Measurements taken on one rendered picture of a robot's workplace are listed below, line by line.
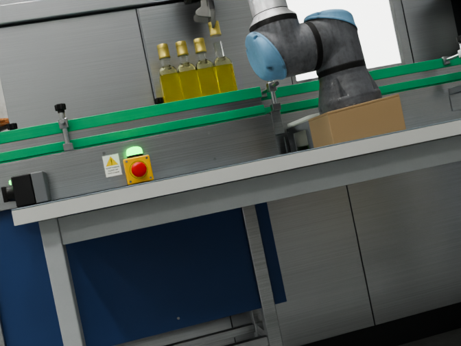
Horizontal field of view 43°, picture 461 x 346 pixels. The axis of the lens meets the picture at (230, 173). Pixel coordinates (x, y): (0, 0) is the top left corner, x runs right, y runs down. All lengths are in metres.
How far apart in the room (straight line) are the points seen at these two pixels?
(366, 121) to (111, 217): 0.61
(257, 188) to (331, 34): 0.39
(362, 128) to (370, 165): 0.09
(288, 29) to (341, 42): 0.13
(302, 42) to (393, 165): 0.35
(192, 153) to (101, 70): 0.49
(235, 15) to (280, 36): 0.72
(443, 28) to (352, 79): 1.03
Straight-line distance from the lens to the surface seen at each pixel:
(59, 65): 2.02
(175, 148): 1.67
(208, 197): 1.32
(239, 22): 2.06
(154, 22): 2.02
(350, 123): 1.36
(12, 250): 1.71
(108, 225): 1.32
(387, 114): 1.39
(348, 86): 1.39
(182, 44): 1.87
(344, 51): 1.41
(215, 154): 1.69
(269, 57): 1.34
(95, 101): 1.99
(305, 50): 1.37
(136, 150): 1.61
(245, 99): 1.74
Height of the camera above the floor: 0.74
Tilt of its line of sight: level
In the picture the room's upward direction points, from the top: 12 degrees counter-clockwise
